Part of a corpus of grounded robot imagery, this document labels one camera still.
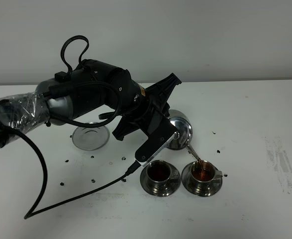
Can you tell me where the black left camera cable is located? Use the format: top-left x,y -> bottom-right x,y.
0,35 -> 140,220

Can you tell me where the stainless steel teacup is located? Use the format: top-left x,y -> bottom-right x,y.
190,160 -> 223,183
146,160 -> 180,184

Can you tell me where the right stainless steel saucer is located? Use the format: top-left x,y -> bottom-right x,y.
182,162 -> 223,197

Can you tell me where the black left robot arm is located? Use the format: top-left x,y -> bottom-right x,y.
0,60 -> 180,164

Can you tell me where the right stainless steel teacup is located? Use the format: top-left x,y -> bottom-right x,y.
190,160 -> 223,183

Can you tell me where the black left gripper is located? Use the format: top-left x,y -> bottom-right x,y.
112,73 -> 182,141

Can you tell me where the stainless steel teapot saucer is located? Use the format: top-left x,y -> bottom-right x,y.
72,126 -> 110,151

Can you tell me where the left stainless steel teacup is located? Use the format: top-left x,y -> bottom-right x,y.
146,160 -> 180,184

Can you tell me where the left stainless steel saucer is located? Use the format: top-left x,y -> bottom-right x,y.
140,167 -> 181,197

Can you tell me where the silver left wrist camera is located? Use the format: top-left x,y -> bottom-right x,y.
135,117 -> 177,167

